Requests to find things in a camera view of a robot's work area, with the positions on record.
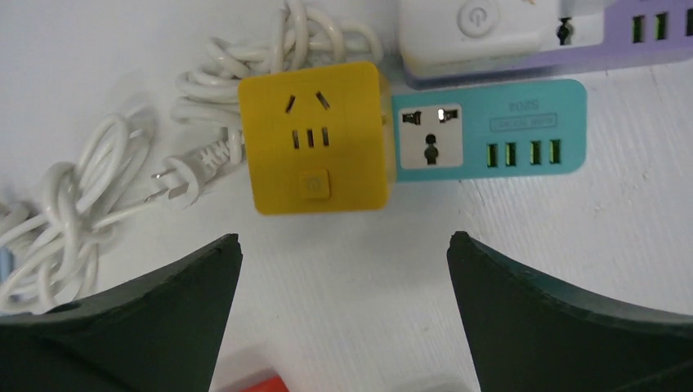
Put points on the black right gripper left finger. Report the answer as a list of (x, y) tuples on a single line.
[(159, 332)]

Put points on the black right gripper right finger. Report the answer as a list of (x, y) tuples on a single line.
[(530, 331)]

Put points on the red cube socket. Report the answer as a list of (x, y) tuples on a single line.
[(272, 384)]

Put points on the teal power strip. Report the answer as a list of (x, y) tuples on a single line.
[(515, 129)]

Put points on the yellow cube socket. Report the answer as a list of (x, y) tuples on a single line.
[(319, 140)]

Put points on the purple power strip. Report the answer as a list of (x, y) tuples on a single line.
[(599, 35)]

